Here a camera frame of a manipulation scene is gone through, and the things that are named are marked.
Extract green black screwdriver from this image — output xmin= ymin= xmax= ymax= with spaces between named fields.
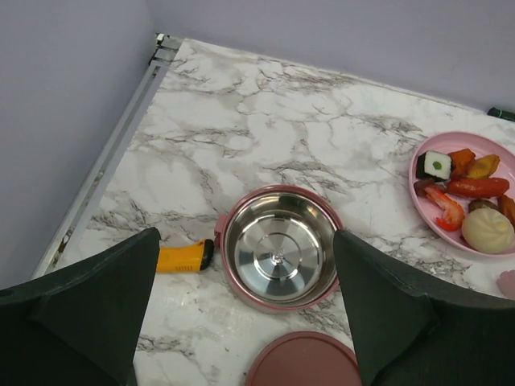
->
xmin=487 ymin=107 xmax=515 ymax=121

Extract orange carrot piece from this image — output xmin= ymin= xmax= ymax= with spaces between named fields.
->
xmin=448 ymin=148 xmax=476 ymax=180

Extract pink food plate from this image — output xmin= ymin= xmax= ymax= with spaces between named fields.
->
xmin=408 ymin=131 xmax=514 ymax=258

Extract yellow utility knife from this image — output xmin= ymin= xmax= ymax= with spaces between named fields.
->
xmin=156 ymin=239 xmax=215 ymax=273

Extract pink food tongs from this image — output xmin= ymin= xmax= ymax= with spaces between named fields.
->
xmin=496 ymin=269 xmax=515 ymax=300

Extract sushi roll piece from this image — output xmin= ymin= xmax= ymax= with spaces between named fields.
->
xmin=415 ymin=150 xmax=452 ymax=182

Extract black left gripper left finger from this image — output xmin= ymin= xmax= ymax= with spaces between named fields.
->
xmin=1 ymin=228 xmax=160 ymax=385

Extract white steamed bun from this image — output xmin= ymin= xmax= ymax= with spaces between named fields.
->
xmin=461 ymin=207 xmax=514 ymax=254

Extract dark pink round lid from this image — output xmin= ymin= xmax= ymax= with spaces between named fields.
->
xmin=245 ymin=331 xmax=361 ymax=386

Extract yellow brown food piece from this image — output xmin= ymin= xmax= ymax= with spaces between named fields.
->
xmin=467 ymin=154 xmax=501 ymax=179

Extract red sausage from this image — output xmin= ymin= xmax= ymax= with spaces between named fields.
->
xmin=447 ymin=178 xmax=510 ymax=199

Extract aluminium table edge rail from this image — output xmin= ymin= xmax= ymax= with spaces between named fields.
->
xmin=32 ymin=34 xmax=183 ymax=279

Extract dark brown food piece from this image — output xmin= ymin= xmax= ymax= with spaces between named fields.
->
xmin=468 ymin=199 xmax=499 ymax=213

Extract red braised meat piece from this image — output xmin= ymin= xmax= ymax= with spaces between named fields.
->
xmin=497 ymin=195 xmax=515 ymax=227

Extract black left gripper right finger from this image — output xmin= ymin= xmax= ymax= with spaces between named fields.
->
xmin=333 ymin=229 xmax=514 ymax=385

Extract pink steel lunch pot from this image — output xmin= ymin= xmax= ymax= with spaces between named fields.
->
xmin=214 ymin=185 xmax=343 ymax=314

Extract red white shrimp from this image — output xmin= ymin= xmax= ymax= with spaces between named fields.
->
xmin=424 ymin=186 xmax=465 ymax=232

